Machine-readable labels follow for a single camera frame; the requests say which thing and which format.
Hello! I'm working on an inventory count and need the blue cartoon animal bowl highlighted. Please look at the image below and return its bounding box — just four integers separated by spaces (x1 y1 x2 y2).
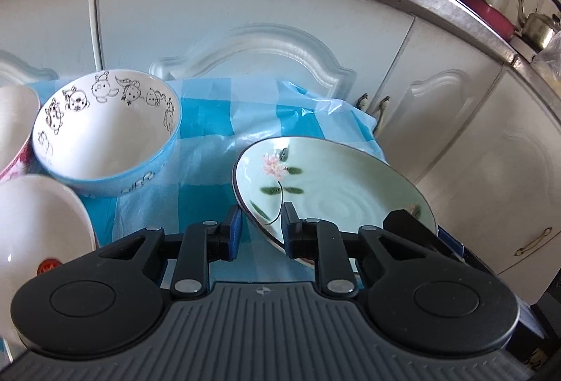
32 70 182 198

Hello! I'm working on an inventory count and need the blue checked tablecloth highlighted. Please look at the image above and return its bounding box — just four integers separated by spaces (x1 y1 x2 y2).
82 78 384 245

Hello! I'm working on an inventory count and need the pink floral white bowl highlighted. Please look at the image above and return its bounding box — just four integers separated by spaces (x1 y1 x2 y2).
0 86 41 183

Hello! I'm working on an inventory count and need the clear plastic bag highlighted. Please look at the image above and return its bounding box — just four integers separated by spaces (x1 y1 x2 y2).
532 32 561 83

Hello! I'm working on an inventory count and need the red white bowl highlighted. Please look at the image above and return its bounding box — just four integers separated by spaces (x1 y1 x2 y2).
1 174 97 347

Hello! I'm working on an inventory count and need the steel kettle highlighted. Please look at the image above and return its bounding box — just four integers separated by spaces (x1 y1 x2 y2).
516 0 560 53

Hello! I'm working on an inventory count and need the green lotus plate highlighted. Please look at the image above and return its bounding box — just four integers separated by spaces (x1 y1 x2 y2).
232 136 438 251

